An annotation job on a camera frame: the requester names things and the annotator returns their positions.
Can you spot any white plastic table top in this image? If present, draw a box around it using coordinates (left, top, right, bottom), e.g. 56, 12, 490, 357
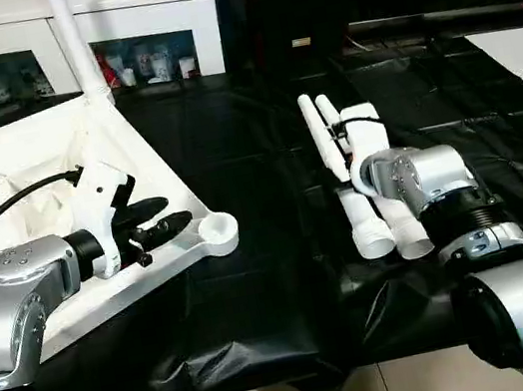
0, 68, 259, 375

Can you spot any white plastic table leg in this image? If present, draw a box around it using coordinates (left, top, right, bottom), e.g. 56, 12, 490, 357
313, 79, 436, 273
295, 82, 400, 268
46, 0, 119, 118

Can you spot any black glossy mat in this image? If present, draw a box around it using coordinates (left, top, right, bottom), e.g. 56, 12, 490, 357
0, 10, 523, 391

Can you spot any red bottle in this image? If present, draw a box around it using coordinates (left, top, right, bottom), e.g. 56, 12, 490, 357
95, 53, 121, 91

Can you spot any white cup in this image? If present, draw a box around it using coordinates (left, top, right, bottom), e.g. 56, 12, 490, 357
178, 55, 199, 80

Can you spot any white glass-door cabinet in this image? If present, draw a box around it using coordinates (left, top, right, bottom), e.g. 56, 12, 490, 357
0, 0, 230, 115

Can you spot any black left wrist camera cable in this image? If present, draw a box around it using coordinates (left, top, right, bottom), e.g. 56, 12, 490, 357
0, 166, 98, 258

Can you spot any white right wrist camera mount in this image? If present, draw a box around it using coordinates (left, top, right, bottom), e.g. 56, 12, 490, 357
335, 100, 400, 201

